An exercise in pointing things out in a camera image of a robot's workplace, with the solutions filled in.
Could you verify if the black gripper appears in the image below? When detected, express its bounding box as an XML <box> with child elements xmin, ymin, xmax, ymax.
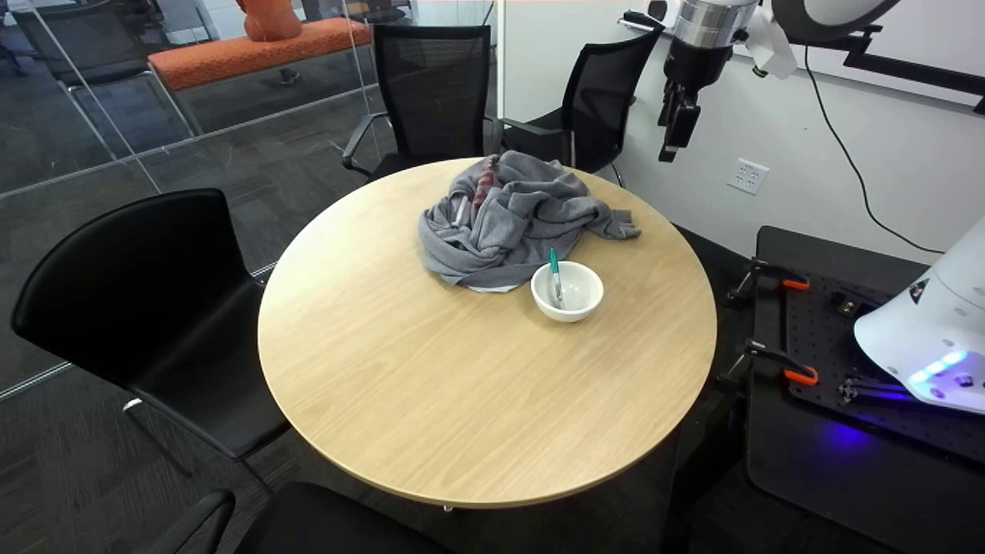
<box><xmin>655</xmin><ymin>39</ymin><xmax>735</xmax><ymax>167</ymax></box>

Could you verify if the grey marker with green cap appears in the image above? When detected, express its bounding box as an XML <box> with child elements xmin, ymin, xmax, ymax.
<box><xmin>544</xmin><ymin>245</ymin><xmax>566</xmax><ymax>309</ymax></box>

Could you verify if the black mesh office chair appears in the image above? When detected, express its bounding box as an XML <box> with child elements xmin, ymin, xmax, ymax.
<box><xmin>339</xmin><ymin>21</ymin><xmax>495</xmax><ymax>180</ymax></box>
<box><xmin>501</xmin><ymin>26</ymin><xmax>664</xmax><ymax>175</ymax></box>

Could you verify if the orange black clamp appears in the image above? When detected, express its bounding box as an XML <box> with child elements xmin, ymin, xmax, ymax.
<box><xmin>740</xmin><ymin>338</ymin><xmax>825</xmax><ymax>392</ymax></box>
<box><xmin>729</xmin><ymin>260</ymin><xmax>816</xmax><ymax>309</ymax></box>

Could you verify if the crumpled grey cloth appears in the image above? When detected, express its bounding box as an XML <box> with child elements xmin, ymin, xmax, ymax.
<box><xmin>416</xmin><ymin>146</ymin><xmax>643</xmax><ymax>298</ymax></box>

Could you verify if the white ceramic bowl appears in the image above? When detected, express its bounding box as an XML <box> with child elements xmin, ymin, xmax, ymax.
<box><xmin>528</xmin><ymin>259</ymin><xmax>608</xmax><ymax>326</ymax></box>

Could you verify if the black robot stand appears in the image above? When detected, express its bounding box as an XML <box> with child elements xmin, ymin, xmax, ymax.
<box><xmin>740</xmin><ymin>223</ymin><xmax>985</xmax><ymax>554</ymax></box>

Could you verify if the orange cushion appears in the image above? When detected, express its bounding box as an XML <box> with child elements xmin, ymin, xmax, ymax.
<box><xmin>236</xmin><ymin>0</ymin><xmax>308</xmax><ymax>47</ymax></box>

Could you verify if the orange bench sofa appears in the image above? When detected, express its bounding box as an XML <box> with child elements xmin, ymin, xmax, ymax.
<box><xmin>149</xmin><ymin>16</ymin><xmax>379</xmax><ymax>92</ymax></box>

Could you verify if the black solid-back office chair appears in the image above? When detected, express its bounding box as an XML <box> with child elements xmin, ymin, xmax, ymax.
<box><xmin>10</xmin><ymin>183</ymin><xmax>298</xmax><ymax>486</ymax></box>

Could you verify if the grey mesh chair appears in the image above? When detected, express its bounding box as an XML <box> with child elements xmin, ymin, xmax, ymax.
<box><xmin>6</xmin><ymin>0</ymin><xmax>203</xmax><ymax>142</ymax></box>

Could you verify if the white wall outlet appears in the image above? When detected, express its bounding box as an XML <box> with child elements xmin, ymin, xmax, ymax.
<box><xmin>723</xmin><ymin>154</ymin><xmax>772</xmax><ymax>201</ymax></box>

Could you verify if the black cable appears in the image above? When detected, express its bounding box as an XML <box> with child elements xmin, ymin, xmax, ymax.
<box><xmin>798</xmin><ymin>44</ymin><xmax>948</xmax><ymax>259</ymax></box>

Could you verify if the black wall rail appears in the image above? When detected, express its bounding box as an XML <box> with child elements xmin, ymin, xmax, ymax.
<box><xmin>811</xmin><ymin>21</ymin><xmax>985</xmax><ymax>108</ymax></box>

